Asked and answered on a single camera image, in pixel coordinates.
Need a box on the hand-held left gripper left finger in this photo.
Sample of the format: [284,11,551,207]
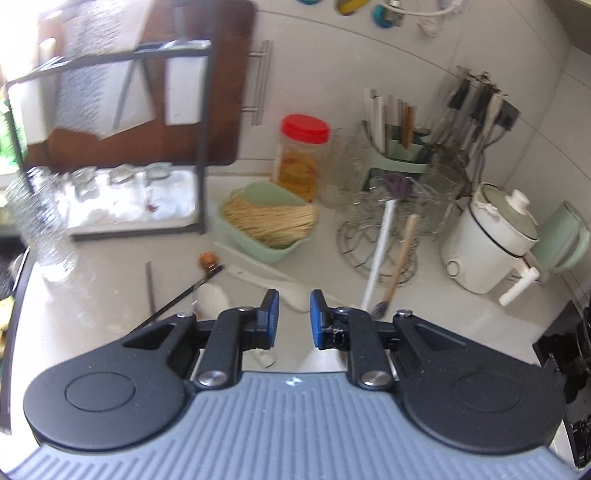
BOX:
[121,289,281,391]

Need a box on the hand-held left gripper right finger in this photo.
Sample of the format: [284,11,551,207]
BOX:
[308,289,469,392]

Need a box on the white ceramic mug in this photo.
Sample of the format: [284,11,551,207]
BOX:
[295,348,352,374]

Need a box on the white ceramic soup spoon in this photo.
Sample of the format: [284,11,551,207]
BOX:
[196,284,278,369]

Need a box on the thick white chopstick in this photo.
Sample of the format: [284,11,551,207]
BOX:
[360,199,399,311]

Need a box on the wooden chopstick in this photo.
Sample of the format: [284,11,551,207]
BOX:
[383,215,419,308]

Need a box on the black chopstick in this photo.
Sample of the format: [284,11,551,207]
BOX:
[131,264,225,330]
[145,261,156,315]

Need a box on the row of hanging utensils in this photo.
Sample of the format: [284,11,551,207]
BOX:
[431,67,509,153]

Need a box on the white rice paddle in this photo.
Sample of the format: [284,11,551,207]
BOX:
[225,265,309,313]

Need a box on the pale green plastic basket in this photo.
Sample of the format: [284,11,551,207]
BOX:
[217,181,320,265]

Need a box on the bundle of dry noodles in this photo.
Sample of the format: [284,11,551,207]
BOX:
[223,191,319,247]

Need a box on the clear glass jar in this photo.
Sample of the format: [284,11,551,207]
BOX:
[318,129,375,210]

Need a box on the white drip tray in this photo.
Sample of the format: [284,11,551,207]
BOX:
[46,167,199,229]

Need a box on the red lid plastic jar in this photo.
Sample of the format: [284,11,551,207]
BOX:
[271,114,332,204]

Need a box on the set of clear glass cups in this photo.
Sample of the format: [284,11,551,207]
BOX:
[342,171,467,232]

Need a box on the white electric cooker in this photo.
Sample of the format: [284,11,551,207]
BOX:
[440,182,542,308]

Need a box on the small upturned glass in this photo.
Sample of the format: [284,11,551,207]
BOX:
[69,167,100,204]
[143,161,175,195]
[108,164,141,199]

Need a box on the pale green chopstick holder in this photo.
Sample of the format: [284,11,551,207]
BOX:
[360,120,444,192]

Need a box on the black metal kitchen rack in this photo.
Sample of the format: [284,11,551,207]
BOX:
[0,41,215,243]

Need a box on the clear glass pitcher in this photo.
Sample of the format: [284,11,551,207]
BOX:
[431,154,472,201]

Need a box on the brown wooden cutting board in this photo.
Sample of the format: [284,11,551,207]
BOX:
[21,0,273,168]

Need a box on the white utensil holder box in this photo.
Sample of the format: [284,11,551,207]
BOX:
[7,55,56,148]
[164,39,211,126]

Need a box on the tall textured drinking glass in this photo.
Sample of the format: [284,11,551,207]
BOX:
[4,167,78,283]

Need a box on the pale green kettle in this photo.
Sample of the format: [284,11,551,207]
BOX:
[529,200,586,278]

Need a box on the black stove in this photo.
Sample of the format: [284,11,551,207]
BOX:
[532,300,591,468]

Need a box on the yellow dish cloth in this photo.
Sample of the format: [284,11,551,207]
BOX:
[0,295,17,333]

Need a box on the patterned steel cutting board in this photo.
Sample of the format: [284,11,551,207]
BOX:
[53,0,155,139]

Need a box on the wire cup rack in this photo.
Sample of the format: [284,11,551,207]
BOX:
[336,185,444,287]

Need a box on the dark wall outlet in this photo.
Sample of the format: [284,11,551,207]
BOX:
[496,102,522,132]

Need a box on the white cable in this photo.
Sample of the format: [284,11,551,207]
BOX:
[390,0,467,37]

